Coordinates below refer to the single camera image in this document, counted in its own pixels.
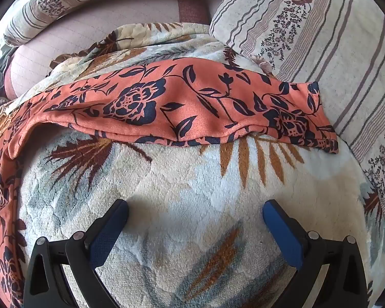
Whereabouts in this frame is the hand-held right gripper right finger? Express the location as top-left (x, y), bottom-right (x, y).
top-left (262, 199), bottom-right (377, 308)

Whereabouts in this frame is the leaf print fleece blanket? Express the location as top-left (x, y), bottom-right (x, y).
top-left (0, 22), bottom-right (385, 308)

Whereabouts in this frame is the pink quilted bed sheet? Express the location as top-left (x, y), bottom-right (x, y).
top-left (5, 0), bottom-right (232, 100)

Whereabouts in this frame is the orange floral garment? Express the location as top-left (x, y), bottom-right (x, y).
top-left (0, 56), bottom-right (339, 308)

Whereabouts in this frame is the large striped floral pillow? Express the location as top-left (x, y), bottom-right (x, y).
top-left (210, 0), bottom-right (385, 228)

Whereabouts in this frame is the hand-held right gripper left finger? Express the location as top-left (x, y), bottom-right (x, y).
top-left (22, 199), bottom-right (130, 308)

